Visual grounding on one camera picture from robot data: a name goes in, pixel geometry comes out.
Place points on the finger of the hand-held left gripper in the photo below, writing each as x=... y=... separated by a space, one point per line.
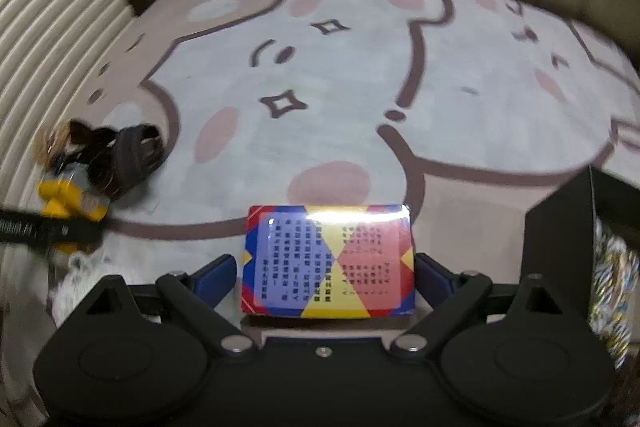
x=45 y=227

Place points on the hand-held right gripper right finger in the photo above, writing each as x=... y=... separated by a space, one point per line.
x=435 y=278

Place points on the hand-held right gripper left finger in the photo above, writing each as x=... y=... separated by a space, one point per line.
x=215 y=278

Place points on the yellow toy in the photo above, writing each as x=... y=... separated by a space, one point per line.
x=61 y=192

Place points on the colourful card box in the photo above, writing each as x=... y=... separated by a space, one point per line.
x=327 y=262

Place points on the black storage box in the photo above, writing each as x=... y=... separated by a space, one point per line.
x=565 y=242

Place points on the white fluffy cloth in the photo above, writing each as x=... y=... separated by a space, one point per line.
x=75 y=289

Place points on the shiny patterned packets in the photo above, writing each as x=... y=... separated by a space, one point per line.
x=612 y=287

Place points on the white ribbed cushion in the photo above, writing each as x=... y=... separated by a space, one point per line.
x=55 y=32

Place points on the bear printed rug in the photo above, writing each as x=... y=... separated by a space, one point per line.
x=350 y=82

